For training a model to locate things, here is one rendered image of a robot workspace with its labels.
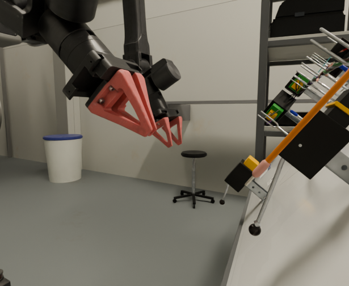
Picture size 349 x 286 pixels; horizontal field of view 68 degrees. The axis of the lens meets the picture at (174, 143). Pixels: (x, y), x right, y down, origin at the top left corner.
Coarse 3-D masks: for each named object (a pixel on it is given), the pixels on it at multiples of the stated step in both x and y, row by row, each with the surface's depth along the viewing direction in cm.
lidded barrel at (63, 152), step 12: (48, 144) 393; (60, 144) 391; (72, 144) 401; (48, 156) 398; (60, 156) 395; (72, 156) 404; (48, 168) 405; (60, 168) 398; (72, 168) 407; (60, 180) 402; (72, 180) 410
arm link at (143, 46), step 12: (132, 0) 71; (144, 0) 74; (132, 12) 72; (144, 12) 74; (132, 24) 72; (144, 24) 74; (132, 36) 72; (144, 36) 74; (132, 48) 72; (144, 48) 74; (144, 60) 75
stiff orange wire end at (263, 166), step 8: (344, 80) 14; (336, 88) 15; (328, 96) 15; (320, 104) 15; (312, 112) 15; (304, 120) 15; (296, 128) 16; (288, 136) 16; (280, 144) 16; (272, 152) 16; (264, 160) 16; (272, 160) 16; (256, 168) 17; (264, 168) 16; (256, 176) 17
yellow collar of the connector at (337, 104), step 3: (333, 102) 25; (336, 102) 24; (327, 105) 26; (330, 105) 25; (333, 105) 24; (336, 105) 24; (339, 105) 24; (342, 105) 24; (339, 108) 24; (342, 108) 24; (345, 108) 24; (345, 111) 24; (348, 111) 24; (348, 114) 24
